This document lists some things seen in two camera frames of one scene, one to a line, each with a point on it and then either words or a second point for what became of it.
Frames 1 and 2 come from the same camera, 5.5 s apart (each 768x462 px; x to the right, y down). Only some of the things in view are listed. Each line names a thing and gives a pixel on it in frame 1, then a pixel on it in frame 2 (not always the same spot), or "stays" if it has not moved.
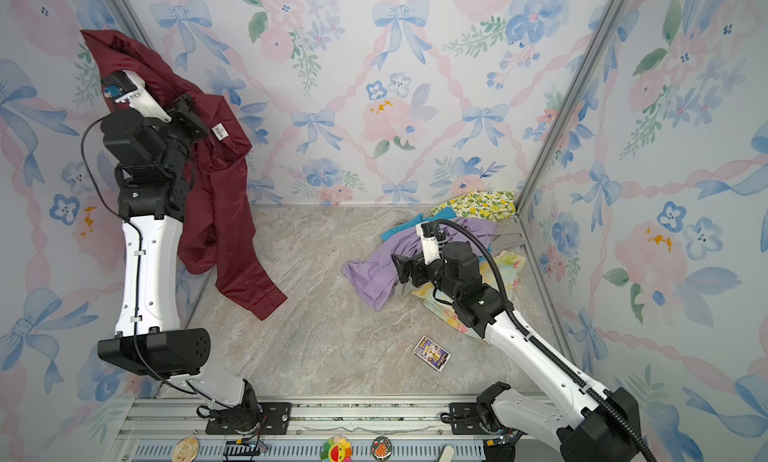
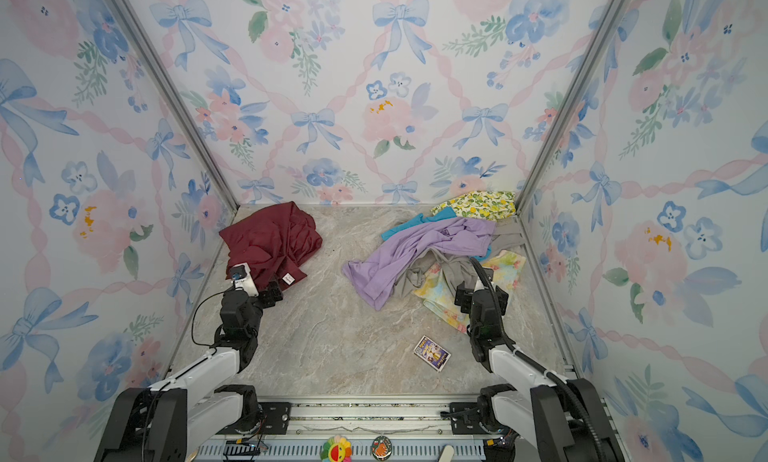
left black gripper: [183, 120] -> [269, 300]
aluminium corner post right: [576, 90] stays
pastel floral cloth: [510, 267] stays
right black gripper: [405, 270] -> [466, 299]
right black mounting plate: [465, 419] stays
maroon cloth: [215, 233] -> [274, 241]
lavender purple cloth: [375, 275] stays
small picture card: [432, 353] stays
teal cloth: [448, 212] stays
